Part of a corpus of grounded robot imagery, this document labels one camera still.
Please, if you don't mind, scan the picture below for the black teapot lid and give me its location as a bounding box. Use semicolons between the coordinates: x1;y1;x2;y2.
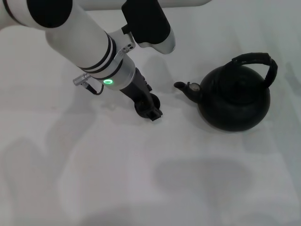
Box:
217;70;261;105

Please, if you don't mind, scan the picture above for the dark cable with silver connector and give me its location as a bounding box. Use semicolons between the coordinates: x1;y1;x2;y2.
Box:
72;73;105;96

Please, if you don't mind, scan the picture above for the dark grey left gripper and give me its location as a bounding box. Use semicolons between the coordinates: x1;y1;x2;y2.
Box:
119;67;163;122

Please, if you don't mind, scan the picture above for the black cast iron teapot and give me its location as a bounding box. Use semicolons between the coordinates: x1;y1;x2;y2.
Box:
173;52;279;132

